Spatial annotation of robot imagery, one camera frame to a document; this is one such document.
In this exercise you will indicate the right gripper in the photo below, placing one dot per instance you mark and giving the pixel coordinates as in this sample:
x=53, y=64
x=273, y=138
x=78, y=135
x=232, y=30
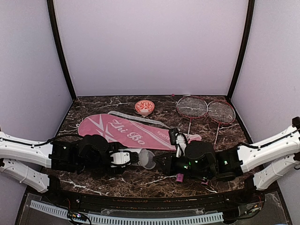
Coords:
x=169, y=163

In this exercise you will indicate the right red badminton racket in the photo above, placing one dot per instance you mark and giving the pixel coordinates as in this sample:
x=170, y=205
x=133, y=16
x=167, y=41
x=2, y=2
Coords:
x=222, y=113

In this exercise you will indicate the black frame post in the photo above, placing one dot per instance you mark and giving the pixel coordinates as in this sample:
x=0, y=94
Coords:
x=242, y=51
x=59, y=48

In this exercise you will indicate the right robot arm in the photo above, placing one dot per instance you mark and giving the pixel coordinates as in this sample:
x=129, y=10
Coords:
x=281, y=151

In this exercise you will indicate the red white patterned bowl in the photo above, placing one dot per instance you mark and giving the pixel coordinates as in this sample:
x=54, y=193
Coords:
x=144, y=107

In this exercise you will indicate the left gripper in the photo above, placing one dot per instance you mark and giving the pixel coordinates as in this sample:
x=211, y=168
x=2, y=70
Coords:
x=115, y=146

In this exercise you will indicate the right black frame post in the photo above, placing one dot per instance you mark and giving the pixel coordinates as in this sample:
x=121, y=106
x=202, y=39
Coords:
x=242, y=51

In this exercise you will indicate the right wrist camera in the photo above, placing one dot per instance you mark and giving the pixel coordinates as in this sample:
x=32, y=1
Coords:
x=179, y=140

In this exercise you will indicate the pink racket bag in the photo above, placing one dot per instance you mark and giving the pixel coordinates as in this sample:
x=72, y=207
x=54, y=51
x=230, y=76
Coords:
x=129, y=133

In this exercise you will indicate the clear plastic tube lid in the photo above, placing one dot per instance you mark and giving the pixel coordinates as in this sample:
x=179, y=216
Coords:
x=146, y=159

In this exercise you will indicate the left red badminton racket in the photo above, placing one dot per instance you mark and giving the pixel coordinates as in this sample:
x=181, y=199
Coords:
x=191, y=107

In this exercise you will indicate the red badminton racket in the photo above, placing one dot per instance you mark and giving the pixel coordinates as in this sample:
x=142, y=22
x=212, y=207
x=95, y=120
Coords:
x=191, y=107
x=222, y=113

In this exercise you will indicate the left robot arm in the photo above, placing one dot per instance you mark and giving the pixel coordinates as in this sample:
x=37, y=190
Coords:
x=54, y=154

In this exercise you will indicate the white cable tray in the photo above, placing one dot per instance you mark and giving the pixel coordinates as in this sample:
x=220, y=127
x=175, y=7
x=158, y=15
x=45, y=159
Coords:
x=110, y=217

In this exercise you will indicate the white shuttlecock tube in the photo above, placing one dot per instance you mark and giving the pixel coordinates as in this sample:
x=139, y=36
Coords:
x=134, y=156

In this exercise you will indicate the left black frame post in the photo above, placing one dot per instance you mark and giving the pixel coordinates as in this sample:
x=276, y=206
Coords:
x=59, y=48

